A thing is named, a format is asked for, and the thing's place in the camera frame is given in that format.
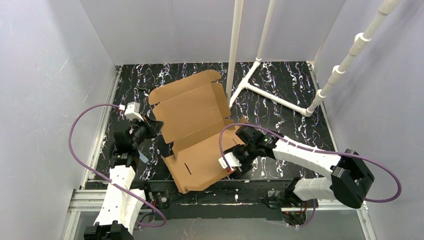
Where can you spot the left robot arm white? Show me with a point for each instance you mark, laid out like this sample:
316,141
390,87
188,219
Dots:
122,202

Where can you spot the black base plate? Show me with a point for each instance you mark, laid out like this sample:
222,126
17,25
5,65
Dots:
229,199

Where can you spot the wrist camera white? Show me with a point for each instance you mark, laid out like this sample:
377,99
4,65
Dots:
131,111
229,162

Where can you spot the light blue tube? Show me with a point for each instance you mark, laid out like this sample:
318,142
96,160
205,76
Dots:
143,158

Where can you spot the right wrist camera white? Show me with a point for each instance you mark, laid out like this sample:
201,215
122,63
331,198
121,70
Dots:
229,162

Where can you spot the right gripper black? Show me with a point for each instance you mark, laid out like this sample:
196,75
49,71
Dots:
241,162

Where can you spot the brown cardboard box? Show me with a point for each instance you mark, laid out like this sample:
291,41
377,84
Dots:
196,121

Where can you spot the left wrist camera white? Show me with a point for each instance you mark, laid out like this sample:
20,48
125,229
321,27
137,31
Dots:
131,111

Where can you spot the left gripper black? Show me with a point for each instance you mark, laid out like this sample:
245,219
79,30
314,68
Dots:
154,125

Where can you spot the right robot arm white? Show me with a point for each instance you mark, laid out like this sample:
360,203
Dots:
344,176

